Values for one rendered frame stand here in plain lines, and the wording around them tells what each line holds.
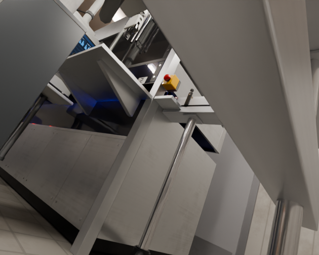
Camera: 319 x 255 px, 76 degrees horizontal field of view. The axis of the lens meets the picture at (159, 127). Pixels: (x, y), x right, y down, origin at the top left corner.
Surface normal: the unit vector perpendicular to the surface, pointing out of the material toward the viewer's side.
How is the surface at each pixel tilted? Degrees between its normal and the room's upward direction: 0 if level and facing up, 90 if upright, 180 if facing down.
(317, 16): 180
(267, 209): 90
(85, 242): 90
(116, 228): 90
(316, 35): 180
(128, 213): 90
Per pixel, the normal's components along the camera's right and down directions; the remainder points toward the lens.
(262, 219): -0.57, -0.52
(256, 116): -0.38, 0.85
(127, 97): 0.74, 0.06
